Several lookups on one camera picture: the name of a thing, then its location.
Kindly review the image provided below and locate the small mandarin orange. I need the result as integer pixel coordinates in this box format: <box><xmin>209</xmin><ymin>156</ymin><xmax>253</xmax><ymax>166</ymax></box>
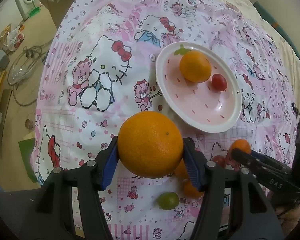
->
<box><xmin>174</xmin><ymin>159</ymin><xmax>189</xmax><ymax>180</ymax></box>

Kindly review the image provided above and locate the large orange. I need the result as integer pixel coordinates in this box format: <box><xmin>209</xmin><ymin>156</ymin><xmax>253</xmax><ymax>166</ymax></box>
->
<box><xmin>179</xmin><ymin>50</ymin><xmax>212</xmax><ymax>83</ymax></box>
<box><xmin>117</xmin><ymin>111</ymin><xmax>183</xmax><ymax>178</ymax></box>

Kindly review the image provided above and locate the red cherry tomato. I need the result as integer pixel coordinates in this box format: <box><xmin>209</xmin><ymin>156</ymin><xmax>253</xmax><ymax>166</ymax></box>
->
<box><xmin>212</xmin><ymin>74</ymin><xmax>228</xmax><ymax>91</ymax></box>
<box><xmin>211</xmin><ymin>155</ymin><xmax>226</xmax><ymax>168</ymax></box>

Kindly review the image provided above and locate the person's right hand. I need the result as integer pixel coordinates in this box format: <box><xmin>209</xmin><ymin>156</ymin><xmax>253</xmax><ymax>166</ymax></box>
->
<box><xmin>275</xmin><ymin>204</ymin><xmax>300</xmax><ymax>234</ymax></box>

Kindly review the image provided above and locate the green grape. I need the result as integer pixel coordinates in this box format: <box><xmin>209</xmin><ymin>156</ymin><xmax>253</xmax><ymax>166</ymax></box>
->
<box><xmin>157</xmin><ymin>192</ymin><xmax>179</xmax><ymax>211</ymax></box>

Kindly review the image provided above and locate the pink strawberry plate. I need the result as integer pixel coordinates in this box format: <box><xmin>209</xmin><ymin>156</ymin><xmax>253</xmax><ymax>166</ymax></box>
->
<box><xmin>155</xmin><ymin>41</ymin><xmax>242</xmax><ymax>133</ymax></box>

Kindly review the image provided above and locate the green floor mat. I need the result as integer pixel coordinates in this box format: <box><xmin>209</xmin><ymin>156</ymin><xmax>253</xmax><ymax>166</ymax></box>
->
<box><xmin>18</xmin><ymin>138</ymin><xmax>38</xmax><ymax>183</ymax></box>

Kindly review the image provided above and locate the plastic bag on floor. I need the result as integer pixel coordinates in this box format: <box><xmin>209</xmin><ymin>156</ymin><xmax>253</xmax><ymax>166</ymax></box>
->
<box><xmin>6</xmin><ymin>28</ymin><xmax>25</xmax><ymax>51</ymax></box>

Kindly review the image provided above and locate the cable coil on floor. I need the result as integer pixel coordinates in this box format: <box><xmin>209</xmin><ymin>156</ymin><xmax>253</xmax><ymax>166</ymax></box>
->
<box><xmin>7</xmin><ymin>39</ymin><xmax>55</xmax><ymax>107</ymax></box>

